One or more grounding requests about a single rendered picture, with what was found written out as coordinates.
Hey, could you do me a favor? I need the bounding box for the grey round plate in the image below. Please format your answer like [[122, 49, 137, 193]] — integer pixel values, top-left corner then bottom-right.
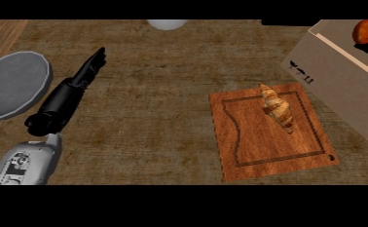
[[0, 51, 53, 121]]

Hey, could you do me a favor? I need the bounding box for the white round object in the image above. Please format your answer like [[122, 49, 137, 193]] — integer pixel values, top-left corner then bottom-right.
[[144, 19, 187, 31]]

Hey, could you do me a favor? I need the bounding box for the cardboard box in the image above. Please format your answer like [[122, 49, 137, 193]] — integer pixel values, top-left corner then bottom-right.
[[279, 19, 368, 142]]

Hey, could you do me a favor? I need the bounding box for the orange round fruit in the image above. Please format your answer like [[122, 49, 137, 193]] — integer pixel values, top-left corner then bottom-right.
[[350, 19, 368, 46]]

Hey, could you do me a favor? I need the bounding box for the brown wooden cutting board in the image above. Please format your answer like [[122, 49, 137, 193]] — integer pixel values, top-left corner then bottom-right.
[[208, 82, 341, 183]]

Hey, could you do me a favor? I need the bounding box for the golden brown croissant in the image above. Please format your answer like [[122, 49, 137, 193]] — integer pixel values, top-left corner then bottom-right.
[[258, 83, 295, 135]]

